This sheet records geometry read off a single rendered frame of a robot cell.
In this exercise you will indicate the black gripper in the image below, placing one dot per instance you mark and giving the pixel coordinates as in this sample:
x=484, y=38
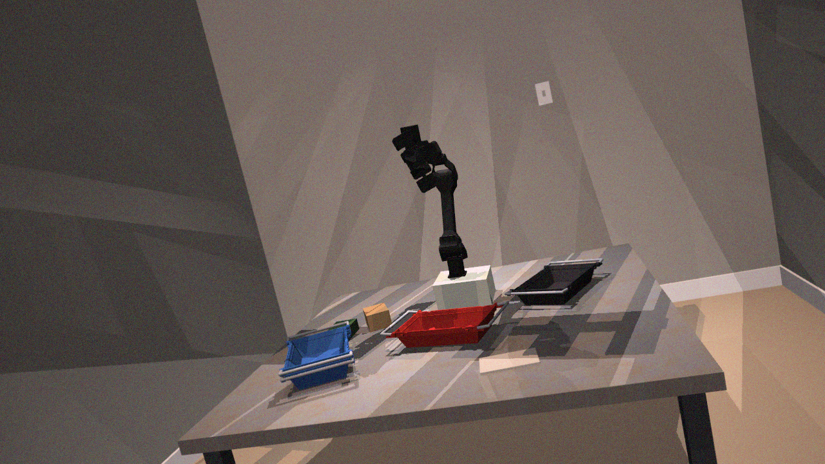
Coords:
x=416, y=162

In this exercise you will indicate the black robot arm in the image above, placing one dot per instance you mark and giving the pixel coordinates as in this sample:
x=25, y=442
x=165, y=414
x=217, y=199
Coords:
x=451, y=248

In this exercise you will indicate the tan rectangular block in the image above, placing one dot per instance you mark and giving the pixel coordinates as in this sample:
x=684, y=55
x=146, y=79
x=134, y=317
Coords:
x=377, y=317

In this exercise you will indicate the green rectangular block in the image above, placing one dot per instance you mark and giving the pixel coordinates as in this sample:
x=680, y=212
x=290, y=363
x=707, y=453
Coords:
x=353, y=323

